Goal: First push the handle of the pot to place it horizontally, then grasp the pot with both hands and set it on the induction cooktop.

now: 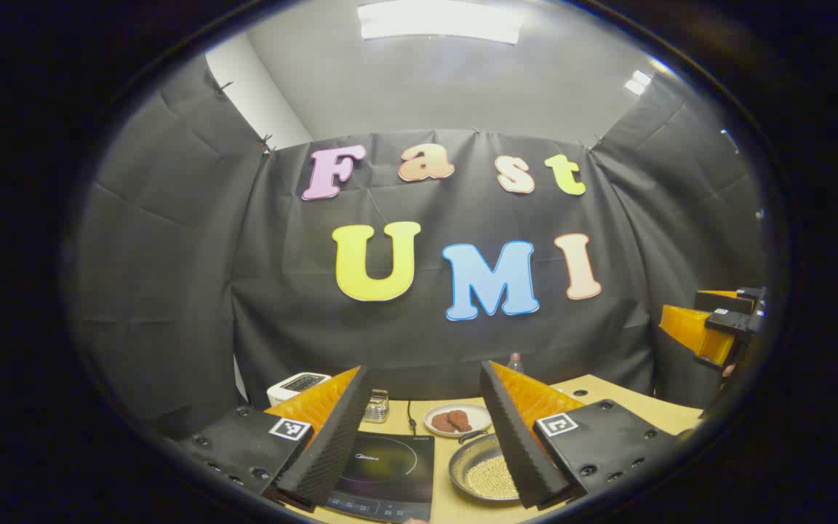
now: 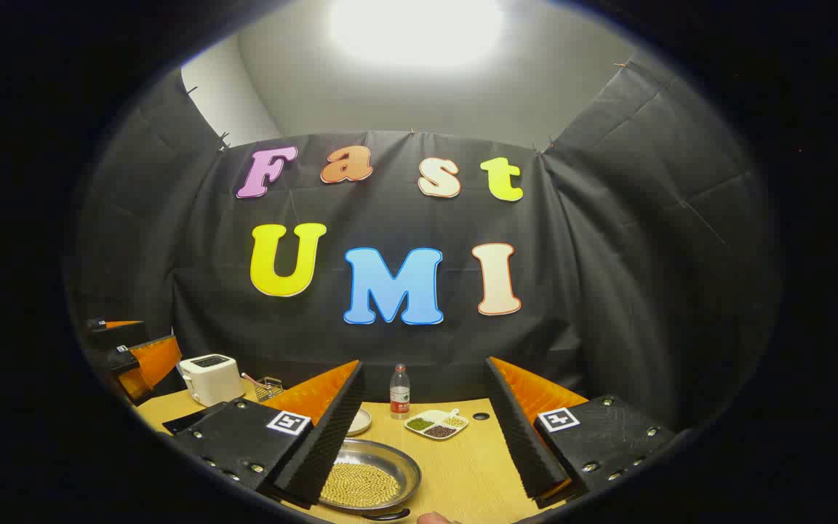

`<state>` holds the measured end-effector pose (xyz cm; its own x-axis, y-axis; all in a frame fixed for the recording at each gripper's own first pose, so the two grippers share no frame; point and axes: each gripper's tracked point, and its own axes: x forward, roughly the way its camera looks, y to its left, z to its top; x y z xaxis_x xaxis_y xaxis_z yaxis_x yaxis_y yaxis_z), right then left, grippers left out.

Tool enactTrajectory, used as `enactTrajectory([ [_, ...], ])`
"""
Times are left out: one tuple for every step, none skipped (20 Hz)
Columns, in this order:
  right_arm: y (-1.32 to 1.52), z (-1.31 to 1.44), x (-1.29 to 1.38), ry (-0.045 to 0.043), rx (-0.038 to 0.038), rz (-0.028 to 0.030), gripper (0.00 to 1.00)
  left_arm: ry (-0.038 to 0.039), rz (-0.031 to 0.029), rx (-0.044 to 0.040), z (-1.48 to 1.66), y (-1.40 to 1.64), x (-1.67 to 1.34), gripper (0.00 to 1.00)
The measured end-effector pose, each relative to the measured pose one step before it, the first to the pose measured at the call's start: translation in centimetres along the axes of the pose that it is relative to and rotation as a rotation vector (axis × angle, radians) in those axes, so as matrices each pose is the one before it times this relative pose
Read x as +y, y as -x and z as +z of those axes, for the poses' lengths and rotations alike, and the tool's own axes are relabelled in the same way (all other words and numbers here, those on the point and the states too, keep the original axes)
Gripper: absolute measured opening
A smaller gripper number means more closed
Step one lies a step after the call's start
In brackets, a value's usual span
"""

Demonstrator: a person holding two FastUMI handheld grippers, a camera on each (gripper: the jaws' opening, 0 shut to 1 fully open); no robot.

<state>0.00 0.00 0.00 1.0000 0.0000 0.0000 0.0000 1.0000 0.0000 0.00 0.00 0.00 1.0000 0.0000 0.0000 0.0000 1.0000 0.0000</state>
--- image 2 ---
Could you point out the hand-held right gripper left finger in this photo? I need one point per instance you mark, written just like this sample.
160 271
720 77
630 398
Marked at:
244 437

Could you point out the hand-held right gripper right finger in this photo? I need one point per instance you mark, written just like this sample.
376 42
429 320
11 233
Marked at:
521 437

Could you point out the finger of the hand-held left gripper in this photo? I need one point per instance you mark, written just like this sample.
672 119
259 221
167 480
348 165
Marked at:
157 360
117 336

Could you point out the stainless steel pot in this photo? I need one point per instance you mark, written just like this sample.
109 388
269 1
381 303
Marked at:
390 455

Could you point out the white toaster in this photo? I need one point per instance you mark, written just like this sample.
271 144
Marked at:
209 378

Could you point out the pink white stick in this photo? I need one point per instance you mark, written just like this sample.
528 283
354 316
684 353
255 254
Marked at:
250 378

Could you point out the white divided bean dish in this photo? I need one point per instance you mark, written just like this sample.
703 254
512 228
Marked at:
433 423

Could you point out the black backdrop cloth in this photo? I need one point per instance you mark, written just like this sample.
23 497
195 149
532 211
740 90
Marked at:
193 255

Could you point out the small white plate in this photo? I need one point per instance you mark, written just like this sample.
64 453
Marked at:
359 422

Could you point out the pile of soybeans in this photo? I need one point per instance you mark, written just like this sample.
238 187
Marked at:
361 484

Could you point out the clear plastic water bottle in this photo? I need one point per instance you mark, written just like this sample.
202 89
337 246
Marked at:
399 393

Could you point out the ceiling light panel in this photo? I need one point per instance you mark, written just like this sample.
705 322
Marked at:
415 29

